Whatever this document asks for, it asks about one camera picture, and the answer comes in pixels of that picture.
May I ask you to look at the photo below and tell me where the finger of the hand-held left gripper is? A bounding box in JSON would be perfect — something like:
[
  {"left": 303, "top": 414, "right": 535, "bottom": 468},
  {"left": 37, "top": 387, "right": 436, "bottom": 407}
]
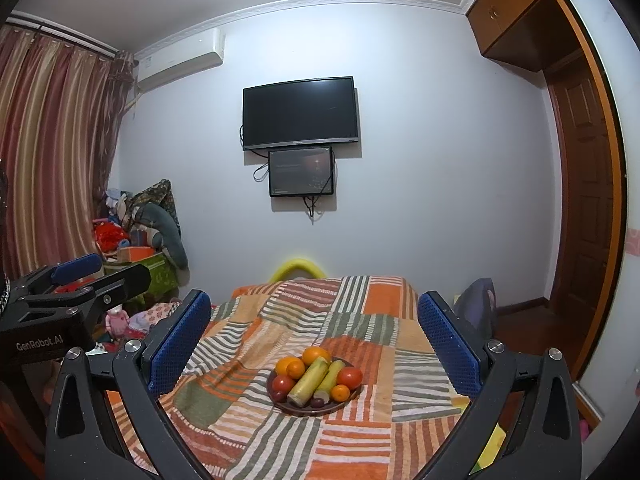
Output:
[
  {"left": 10, "top": 252, "right": 104, "bottom": 301},
  {"left": 20, "top": 263, "right": 152, "bottom": 313}
]

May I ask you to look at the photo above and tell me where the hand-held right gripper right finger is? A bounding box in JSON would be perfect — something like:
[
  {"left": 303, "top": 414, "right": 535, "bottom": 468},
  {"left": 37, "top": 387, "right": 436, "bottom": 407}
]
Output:
[{"left": 415, "top": 290, "right": 584, "bottom": 480}]

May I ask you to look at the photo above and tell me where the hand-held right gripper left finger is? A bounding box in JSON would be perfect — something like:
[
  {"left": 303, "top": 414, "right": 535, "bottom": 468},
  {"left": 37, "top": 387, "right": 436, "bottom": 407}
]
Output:
[{"left": 45, "top": 288, "right": 213, "bottom": 480}]

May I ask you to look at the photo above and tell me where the purple ceramic plate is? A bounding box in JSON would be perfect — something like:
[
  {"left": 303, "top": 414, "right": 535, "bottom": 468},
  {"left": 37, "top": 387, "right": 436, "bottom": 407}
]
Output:
[{"left": 266, "top": 356, "right": 362, "bottom": 416}]

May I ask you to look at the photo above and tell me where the orange cardboard box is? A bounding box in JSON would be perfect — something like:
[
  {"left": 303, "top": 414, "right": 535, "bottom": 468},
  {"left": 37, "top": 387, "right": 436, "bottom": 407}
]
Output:
[{"left": 120, "top": 246, "right": 157, "bottom": 264}]

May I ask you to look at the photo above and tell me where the green storage box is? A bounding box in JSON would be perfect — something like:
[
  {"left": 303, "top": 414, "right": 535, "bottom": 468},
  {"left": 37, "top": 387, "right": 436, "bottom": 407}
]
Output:
[{"left": 102, "top": 252, "right": 179, "bottom": 307}]

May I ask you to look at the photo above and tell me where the pink doll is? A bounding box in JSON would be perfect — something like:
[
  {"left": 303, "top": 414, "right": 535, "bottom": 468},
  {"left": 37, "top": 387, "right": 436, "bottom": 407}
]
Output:
[{"left": 105, "top": 304, "right": 130, "bottom": 339}]

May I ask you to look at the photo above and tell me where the red plastic bag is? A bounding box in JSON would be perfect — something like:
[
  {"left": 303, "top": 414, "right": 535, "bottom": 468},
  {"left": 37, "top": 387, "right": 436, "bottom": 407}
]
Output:
[{"left": 94, "top": 222, "right": 130, "bottom": 257}]

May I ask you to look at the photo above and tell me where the grey-green pillow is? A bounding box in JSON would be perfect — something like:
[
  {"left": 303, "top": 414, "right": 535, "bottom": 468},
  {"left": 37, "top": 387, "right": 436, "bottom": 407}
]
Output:
[{"left": 137, "top": 203, "right": 190, "bottom": 269}]

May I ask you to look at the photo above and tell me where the yellow cloth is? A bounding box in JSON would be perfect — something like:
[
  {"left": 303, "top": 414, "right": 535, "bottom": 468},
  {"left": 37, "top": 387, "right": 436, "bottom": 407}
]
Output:
[{"left": 476, "top": 420, "right": 507, "bottom": 469}]

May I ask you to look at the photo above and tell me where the large orange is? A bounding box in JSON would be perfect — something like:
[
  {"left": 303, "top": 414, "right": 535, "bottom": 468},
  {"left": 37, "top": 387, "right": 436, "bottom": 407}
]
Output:
[
  {"left": 301, "top": 346, "right": 333, "bottom": 367},
  {"left": 275, "top": 357, "right": 306, "bottom": 380}
]

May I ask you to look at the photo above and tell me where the striped patchwork blanket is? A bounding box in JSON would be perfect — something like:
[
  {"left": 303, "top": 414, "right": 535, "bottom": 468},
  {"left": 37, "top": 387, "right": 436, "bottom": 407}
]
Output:
[{"left": 102, "top": 275, "right": 502, "bottom": 480}]

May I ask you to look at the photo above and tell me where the striped red curtain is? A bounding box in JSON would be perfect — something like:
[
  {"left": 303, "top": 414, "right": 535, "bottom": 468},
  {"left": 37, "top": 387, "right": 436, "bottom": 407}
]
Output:
[{"left": 0, "top": 25, "right": 137, "bottom": 283}]

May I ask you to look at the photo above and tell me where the yellow curved foam tube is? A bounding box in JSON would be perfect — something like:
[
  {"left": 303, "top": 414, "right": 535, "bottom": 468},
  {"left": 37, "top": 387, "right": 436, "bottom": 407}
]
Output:
[{"left": 270, "top": 258, "right": 329, "bottom": 284}]

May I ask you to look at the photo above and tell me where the brown wooden door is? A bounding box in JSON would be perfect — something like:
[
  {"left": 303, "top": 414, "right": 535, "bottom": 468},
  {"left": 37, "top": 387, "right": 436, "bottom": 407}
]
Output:
[{"left": 542, "top": 62, "right": 617, "bottom": 313}]

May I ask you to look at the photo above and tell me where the white air conditioner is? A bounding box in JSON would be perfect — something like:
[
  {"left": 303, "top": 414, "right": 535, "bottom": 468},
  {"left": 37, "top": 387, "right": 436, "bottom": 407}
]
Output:
[{"left": 136, "top": 27, "right": 226, "bottom": 94}]

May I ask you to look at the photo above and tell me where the wooden overhead cabinet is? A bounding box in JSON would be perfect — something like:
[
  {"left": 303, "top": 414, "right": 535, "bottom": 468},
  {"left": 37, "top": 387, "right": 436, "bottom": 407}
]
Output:
[{"left": 466, "top": 0, "right": 584, "bottom": 74}]

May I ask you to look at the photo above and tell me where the black monitor cable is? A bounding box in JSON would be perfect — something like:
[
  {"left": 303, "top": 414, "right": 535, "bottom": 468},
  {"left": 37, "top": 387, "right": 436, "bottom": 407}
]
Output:
[{"left": 302, "top": 195, "right": 327, "bottom": 224}]

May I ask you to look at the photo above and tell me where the small wall monitor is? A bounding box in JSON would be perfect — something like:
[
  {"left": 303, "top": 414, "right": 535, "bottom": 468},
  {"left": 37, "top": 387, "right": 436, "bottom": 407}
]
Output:
[{"left": 268, "top": 146, "right": 336, "bottom": 198}]

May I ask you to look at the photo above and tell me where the curtain rail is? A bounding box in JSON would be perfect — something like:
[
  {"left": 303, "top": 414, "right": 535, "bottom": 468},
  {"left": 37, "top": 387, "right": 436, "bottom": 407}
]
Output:
[{"left": 5, "top": 15, "right": 135, "bottom": 67}]

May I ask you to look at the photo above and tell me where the black wall television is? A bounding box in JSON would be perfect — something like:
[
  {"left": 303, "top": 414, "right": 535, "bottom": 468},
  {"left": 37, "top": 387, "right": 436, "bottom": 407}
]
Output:
[{"left": 242, "top": 76, "right": 361, "bottom": 152}]

